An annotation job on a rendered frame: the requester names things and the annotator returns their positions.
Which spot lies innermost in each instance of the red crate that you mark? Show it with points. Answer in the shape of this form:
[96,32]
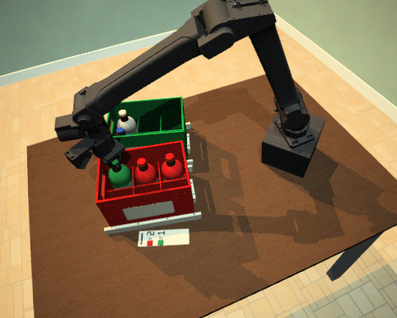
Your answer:
[142,203]

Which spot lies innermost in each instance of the white bottle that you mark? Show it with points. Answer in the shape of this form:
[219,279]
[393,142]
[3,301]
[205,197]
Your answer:
[126,122]

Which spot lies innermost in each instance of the white paper pick list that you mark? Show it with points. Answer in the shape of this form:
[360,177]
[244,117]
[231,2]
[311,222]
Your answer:
[164,237]

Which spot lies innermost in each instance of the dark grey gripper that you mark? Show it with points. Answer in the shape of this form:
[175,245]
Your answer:
[116,148]

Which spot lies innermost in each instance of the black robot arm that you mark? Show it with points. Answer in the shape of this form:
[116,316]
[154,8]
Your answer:
[213,28]

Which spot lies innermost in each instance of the blue bottle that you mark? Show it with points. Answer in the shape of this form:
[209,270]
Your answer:
[121,131]

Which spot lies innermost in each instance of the green bottle crate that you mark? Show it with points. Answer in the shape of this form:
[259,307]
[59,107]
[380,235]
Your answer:
[148,114]

